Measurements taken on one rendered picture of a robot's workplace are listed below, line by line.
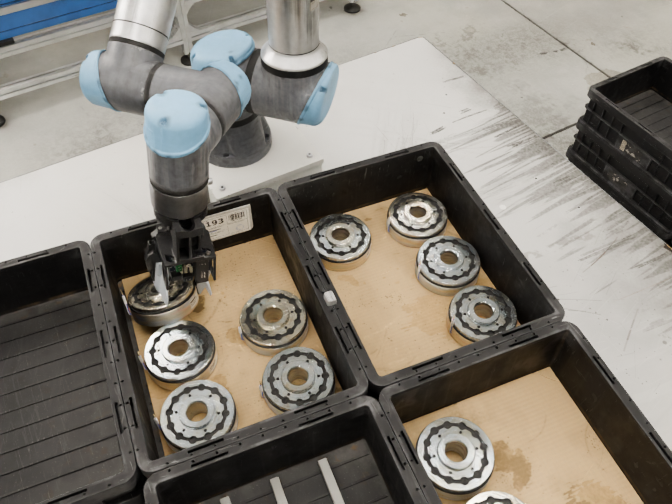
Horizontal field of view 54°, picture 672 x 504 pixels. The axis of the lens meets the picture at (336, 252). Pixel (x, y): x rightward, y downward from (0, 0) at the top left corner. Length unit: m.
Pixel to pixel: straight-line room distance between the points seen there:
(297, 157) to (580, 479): 0.77
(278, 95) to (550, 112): 1.81
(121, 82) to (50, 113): 2.01
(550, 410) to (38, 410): 0.73
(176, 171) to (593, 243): 0.87
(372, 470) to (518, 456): 0.20
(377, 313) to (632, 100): 1.30
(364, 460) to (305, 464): 0.08
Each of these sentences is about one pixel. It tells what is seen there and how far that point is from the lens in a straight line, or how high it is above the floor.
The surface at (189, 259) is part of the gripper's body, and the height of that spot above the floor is 1.00.
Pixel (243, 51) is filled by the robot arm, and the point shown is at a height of 1.03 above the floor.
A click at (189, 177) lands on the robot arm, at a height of 1.13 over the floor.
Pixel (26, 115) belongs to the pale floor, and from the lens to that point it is 2.96.
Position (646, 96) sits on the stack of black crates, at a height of 0.49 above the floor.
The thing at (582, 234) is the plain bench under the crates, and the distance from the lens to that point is 1.39.
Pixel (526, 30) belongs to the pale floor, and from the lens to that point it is 3.29.
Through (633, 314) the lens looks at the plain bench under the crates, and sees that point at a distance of 1.30.
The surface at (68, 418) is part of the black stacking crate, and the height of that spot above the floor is 0.83.
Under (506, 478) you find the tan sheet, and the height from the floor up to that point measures 0.83.
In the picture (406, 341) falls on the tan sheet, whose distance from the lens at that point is 1.01.
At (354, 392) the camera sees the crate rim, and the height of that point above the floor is 0.93.
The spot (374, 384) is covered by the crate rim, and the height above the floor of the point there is 0.93.
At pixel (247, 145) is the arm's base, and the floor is 0.84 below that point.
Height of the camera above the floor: 1.69
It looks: 51 degrees down
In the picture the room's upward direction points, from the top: straight up
